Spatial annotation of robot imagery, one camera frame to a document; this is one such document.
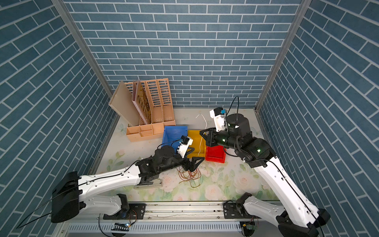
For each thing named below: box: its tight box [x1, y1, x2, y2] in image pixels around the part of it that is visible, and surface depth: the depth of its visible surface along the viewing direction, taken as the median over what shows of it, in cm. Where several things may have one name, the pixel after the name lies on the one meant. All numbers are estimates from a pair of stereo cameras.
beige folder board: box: [108, 80, 141, 127], surface depth 101 cm
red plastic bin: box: [205, 145, 227, 164], surface depth 91 cm
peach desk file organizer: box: [124, 78, 176, 142], surface depth 107 cm
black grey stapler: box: [133, 175, 163, 190], surface depth 57 cm
